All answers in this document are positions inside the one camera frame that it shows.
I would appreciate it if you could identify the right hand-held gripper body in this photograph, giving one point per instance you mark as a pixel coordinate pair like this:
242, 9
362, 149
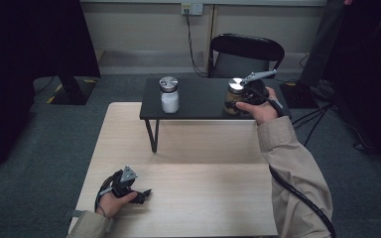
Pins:
254, 89

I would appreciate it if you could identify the black folding chair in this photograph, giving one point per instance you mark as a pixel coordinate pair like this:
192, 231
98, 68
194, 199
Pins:
244, 53

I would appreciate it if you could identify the person's left hand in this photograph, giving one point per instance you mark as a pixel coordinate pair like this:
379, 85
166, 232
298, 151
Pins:
114, 205

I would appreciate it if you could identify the black curtain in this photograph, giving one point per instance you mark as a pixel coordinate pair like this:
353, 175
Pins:
370, 82
20, 66

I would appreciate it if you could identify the white wall socket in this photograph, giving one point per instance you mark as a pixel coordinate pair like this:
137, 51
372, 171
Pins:
191, 8

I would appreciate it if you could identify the glass jar with brown contents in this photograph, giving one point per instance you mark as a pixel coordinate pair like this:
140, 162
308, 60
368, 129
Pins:
233, 99

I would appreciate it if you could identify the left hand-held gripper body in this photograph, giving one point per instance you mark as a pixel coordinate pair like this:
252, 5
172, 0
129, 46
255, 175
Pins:
123, 185

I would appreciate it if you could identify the glass jar with white contents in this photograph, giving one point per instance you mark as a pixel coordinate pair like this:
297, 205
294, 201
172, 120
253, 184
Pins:
169, 95

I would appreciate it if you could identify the black metal shelf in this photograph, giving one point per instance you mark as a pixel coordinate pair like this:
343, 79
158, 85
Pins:
198, 97

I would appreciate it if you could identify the person's right hand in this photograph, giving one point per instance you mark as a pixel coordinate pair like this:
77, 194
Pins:
261, 110

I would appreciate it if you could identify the grey stand panel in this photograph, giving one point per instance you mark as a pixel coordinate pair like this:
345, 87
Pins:
322, 43

